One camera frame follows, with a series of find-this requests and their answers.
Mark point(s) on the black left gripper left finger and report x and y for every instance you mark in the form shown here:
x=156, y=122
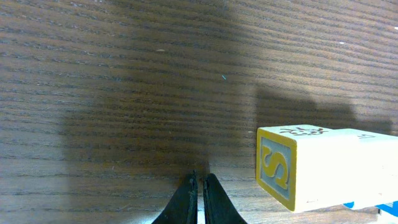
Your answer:
x=183, y=206

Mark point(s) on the wooden block green side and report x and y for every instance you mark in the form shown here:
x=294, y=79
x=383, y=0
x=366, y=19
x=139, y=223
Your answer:
x=306, y=167

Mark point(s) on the wooden block blue side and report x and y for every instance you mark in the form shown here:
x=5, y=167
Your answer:
x=376, y=169
x=390, y=208

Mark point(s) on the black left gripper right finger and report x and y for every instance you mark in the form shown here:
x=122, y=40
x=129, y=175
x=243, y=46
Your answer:
x=218, y=207

